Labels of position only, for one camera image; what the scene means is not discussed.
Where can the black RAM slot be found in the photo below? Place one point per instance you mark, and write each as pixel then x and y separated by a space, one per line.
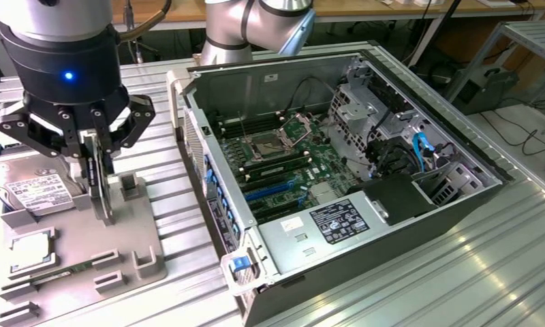
pixel 250 120
pixel 250 126

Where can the silver power supply unit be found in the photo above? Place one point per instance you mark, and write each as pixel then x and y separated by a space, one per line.
pixel 301 245

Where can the blue expansion card retainer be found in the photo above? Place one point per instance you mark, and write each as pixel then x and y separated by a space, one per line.
pixel 209 178

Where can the graphics card with metal bracket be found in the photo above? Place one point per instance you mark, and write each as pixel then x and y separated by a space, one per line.
pixel 100 184

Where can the CPU socket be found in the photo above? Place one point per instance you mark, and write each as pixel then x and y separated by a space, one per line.
pixel 270 148

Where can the black plastic air shroud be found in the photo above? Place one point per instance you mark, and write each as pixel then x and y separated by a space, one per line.
pixel 395 197

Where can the green RAM stick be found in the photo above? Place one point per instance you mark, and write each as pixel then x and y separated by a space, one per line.
pixel 63 272

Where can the blue expansion slot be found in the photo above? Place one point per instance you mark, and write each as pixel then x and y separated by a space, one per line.
pixel 270 191

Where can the silver CPU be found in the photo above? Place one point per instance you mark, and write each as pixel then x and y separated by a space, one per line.
pixel 32 250

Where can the black RAM stick white label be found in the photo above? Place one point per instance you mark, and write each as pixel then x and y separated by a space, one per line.
pixel 278 168

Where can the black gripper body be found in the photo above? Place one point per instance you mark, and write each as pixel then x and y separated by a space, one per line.
pixel 63 68

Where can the green motherboard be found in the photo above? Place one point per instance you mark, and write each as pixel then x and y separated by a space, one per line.
pixel 318 163

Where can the metal slat shelving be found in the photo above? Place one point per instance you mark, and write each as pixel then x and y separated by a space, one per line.
pixel 537 37

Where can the blue case latch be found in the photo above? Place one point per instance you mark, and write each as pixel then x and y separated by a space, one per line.
pixel 239 265

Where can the metal socket cover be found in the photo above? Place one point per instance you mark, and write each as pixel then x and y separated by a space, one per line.
pixel 303 133

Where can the grey parts rack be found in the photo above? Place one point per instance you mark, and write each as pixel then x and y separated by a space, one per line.
pixel 72 238

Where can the black floor device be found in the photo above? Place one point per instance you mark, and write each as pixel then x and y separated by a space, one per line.
pixel 491 92

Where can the silver hard disk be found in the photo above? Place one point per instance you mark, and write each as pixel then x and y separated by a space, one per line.
pixel 27 190

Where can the silver perforated drive cage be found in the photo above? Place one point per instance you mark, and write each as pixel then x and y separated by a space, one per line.
pixel 350 116

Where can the thin locking lever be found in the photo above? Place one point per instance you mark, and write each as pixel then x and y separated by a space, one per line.
pixel 245 129

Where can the open black PC case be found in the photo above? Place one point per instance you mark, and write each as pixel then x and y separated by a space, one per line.
pixel 391 259

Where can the silver chipset heat sink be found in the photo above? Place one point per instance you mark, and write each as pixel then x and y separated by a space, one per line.
pixel 325 192

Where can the silver disk bay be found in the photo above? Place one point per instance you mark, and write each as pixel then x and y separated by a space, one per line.
pixel 459 180

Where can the black expansion slot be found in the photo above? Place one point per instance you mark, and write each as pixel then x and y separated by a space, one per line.
pixel 279 213
pixel 275 204

